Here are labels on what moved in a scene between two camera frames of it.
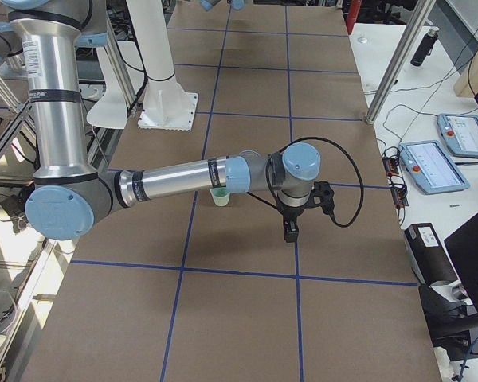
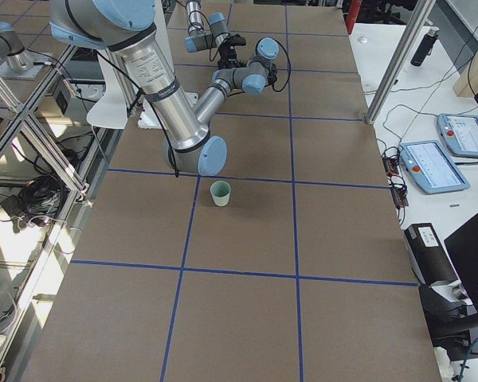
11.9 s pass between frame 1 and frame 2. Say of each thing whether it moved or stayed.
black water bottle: stayed
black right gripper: moved
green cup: stayed
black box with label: stayed
